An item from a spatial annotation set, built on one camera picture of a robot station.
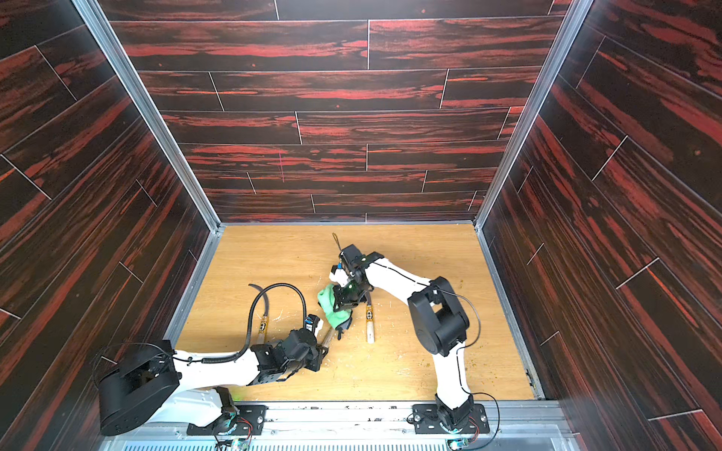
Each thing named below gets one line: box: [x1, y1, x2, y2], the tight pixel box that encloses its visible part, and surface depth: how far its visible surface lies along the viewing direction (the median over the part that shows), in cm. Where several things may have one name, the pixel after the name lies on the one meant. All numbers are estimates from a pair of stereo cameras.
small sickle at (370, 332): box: [365, 288, 376, 344], surface depth 92 cm
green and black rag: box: [316, 283, 353, 330], surface depth 86 cm
